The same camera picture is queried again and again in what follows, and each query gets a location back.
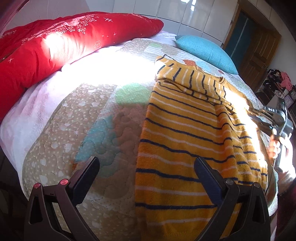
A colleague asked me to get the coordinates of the white wardrobe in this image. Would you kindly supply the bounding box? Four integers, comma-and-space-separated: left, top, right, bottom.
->
85, 0, 238, 44

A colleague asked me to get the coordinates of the teal pillow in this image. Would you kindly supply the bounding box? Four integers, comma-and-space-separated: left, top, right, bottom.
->
174, 35, 238, 75

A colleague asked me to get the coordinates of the person's right forearm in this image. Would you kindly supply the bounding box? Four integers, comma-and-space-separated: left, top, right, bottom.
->
276, 170, 296, 241

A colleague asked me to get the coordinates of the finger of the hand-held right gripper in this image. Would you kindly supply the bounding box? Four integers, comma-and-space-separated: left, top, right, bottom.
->
248, 107, 271, 130

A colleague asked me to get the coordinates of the wooden door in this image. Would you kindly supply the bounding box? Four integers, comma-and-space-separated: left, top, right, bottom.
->
223, 2, 282, 92

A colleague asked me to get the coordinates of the red floral quilt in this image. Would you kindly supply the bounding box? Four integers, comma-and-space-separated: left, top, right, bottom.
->
0, 11, 164, 122

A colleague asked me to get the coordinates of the person's right hand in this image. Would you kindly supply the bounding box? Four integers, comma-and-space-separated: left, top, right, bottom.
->
268, 134, 292, 173

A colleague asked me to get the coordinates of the yellow striped sweater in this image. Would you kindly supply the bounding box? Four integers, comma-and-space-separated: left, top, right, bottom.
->
135, 56, 269, 241

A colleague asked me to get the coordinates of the cluttered side table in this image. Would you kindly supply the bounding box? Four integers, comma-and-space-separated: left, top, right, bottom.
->
255, 68, 296, 112

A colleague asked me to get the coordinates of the patterned quilted bedspread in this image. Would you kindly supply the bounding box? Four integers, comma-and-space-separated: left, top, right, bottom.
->
22, 37, 279, 241

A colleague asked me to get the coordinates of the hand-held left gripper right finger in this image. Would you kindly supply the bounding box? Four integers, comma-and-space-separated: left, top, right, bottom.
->
194, 157, 271, 241

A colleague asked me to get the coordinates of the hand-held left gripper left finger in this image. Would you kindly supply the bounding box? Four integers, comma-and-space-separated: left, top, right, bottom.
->
24, 156, 100, 241

